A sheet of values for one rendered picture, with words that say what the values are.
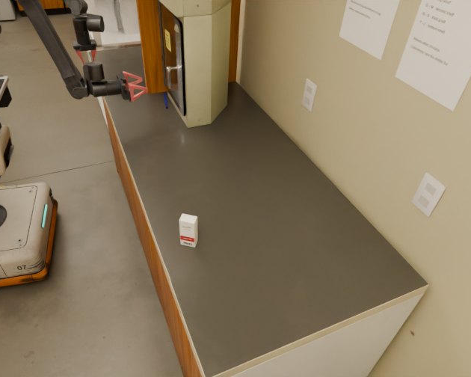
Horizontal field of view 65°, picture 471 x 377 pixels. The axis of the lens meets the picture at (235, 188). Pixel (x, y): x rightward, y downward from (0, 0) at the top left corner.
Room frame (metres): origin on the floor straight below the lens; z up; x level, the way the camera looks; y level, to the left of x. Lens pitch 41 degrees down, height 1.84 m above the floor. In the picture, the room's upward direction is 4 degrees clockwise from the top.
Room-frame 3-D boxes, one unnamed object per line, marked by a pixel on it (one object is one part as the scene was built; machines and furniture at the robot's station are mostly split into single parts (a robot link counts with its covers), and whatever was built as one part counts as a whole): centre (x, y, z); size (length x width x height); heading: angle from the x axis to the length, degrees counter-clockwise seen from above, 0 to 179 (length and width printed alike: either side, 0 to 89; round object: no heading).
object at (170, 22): (1.55, 0.31, 1.19); 0.30 x 0.01 x 0.40; 26
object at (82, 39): (1.68, 0.74, 1.21); 0.10 x 0.07 x 0.07; 117
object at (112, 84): (1.35, 0.50, 1.15); 0.10 x 0.07 x 0.07; 26
